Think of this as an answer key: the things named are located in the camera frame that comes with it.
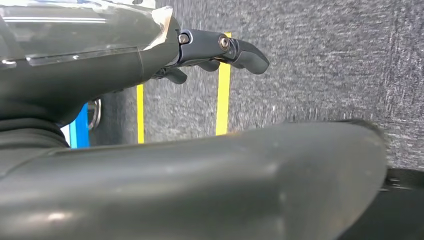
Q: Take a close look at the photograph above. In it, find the blue steel shelf rack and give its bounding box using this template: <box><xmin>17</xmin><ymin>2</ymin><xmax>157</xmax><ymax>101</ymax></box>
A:
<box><xmin>68</xmin><ymin>97</ymin><xmax>102</xmax><ymax>150</ymax></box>

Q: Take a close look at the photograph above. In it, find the yellow floor tape square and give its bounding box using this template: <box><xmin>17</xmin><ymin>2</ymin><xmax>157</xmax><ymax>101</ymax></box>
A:
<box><xmin>136</xmin><ymin>32</ymin><xmax>232</xmax><ymax>145</ymax></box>

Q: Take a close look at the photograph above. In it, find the grey robot body shell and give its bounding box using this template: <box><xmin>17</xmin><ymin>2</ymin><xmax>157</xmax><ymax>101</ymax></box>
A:
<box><xmin>0</xmin><ymin>119</ymin><xmax>388</xmax><ymax>240</ymax></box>

